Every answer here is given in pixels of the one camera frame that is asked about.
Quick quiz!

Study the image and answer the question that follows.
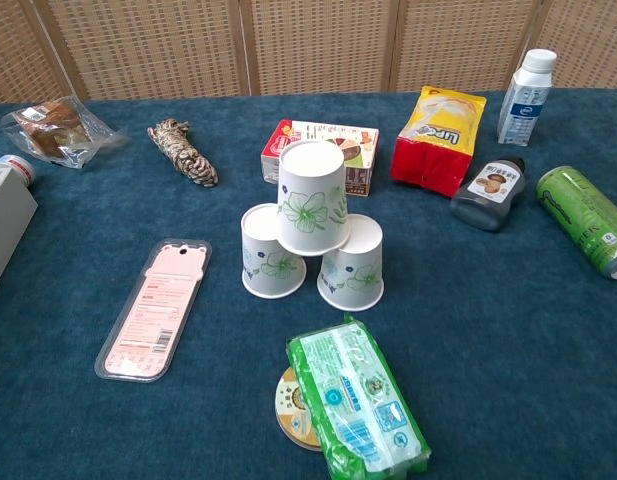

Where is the white floral paper cup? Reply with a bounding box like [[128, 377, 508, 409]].
[[316, 213, 385, 312], [276, 139, 351, 257], [240, 202, 308, 300]]

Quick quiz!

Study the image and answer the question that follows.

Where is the red and white cake box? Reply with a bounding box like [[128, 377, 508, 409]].
[[260, 118, 380, 199]]

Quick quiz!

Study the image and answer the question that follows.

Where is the yellow and red snack bag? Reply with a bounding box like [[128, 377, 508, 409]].
[[390, 85, 488, 199]]

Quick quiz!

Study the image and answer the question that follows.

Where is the round beige printed disc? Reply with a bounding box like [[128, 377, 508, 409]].
[[274, 366, 323, 453]]

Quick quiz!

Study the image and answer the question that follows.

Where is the green wrapped snack packet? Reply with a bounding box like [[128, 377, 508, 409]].
[[285, 313, 433, 480]]

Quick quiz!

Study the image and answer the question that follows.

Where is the flat white blister pack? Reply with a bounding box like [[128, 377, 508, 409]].
[[94, 238, 213, 384]]

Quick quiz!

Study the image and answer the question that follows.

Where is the dark sauce squeeze bottle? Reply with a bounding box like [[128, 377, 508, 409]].
[[449, 156, 528, 234]]

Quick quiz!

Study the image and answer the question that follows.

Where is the blue table mat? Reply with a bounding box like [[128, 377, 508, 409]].
[[0, 87, 617, 480]]

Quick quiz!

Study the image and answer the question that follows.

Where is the wicker folding screen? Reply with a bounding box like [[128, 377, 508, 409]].
[[0, 0, 617, 105]]

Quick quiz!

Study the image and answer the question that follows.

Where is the white blue-labelled plastic bottle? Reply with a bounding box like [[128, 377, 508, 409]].
[[496, 48, 559, 147]]

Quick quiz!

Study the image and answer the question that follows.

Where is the green drink can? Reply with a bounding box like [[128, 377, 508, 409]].
[[535, 165, 617, 280]]

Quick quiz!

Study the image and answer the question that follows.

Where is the bread in clear bag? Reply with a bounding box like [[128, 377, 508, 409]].
[[0, 95, 131, 170]]

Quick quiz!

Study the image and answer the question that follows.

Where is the small white red-banded bottle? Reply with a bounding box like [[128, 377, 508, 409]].
[[0, 153, 38, 187]]

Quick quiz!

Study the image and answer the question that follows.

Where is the white power strip box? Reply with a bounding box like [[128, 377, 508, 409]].
[[0, 162, 39, 300]]

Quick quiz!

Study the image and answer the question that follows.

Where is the braided beige rope bundle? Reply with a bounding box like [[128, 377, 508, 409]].
[[146, 117, 220, 189]]

